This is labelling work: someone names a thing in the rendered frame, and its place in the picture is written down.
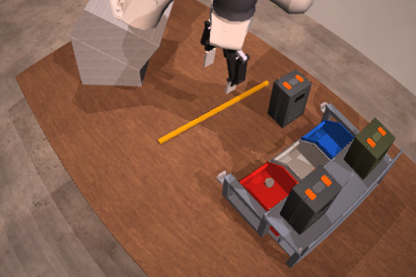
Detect blue open bin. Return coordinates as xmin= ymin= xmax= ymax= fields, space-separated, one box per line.
xmin=303 ymin=120 xmax=355 ymax=159

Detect orange long bar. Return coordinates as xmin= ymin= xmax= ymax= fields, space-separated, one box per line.
xmin=158 ymin=81 xmax=268 ymax=144

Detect red bin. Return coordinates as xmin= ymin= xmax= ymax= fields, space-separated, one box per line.
xmin=239 ymin=161 xmax=298 ymax=211

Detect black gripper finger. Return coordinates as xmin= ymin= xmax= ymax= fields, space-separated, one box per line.
xmin=200 ymin=19 xmax=216 ymax=67
xmin=222 ymin=49 xmax=250 ymax=94

